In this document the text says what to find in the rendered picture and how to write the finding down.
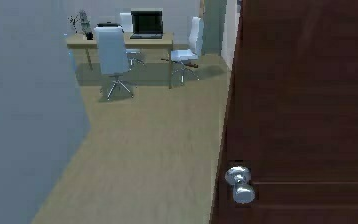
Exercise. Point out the house plant in black pot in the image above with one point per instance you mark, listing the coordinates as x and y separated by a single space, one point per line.
83 23

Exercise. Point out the light wooden desk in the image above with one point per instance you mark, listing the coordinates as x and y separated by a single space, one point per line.
147 42

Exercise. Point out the black open laptop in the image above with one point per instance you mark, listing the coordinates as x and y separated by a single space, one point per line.
147 24

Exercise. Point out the silver round door knob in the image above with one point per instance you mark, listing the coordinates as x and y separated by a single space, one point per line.
240 185

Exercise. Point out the small black flat box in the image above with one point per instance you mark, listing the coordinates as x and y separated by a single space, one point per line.
106 24

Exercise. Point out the dark brown wooden door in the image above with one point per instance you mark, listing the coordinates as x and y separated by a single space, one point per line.
307 100

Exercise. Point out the white swivel office chair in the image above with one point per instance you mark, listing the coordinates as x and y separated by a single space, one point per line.
190 50
112 55

